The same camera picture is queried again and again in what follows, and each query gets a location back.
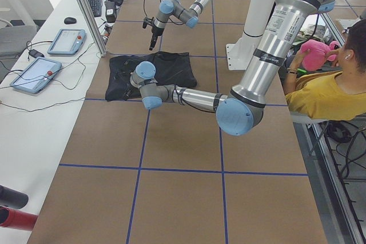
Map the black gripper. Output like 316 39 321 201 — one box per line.
122 83 134 101
142 17 165 50

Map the black printed t-shirt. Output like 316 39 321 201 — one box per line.
105 51 197 101

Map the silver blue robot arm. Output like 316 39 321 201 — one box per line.
129 0 335 135
142 0 211 50

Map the black keyboard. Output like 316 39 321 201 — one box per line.
87 0 102 17

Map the far blue teach pendant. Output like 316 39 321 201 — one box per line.
47 29 86 55

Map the blue teach pendant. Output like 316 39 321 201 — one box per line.
10 57 62 94
47 29 86 55

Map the black computer mouse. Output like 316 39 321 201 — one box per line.
63 17 77 25

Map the near blue teach pendant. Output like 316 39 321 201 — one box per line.
10 57 62 94

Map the pink plush toy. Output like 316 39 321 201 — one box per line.
300 39 340 71

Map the person in yellow shirt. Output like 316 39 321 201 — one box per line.
283 19 365 121

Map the black pendant cable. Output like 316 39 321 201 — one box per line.
0 40 54 85
0 55 98 113

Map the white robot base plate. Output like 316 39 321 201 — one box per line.
226 36 258 70

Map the aluminium frame post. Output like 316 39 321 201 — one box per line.
76 0 106 57

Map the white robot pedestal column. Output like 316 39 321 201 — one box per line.
243 0 275 38

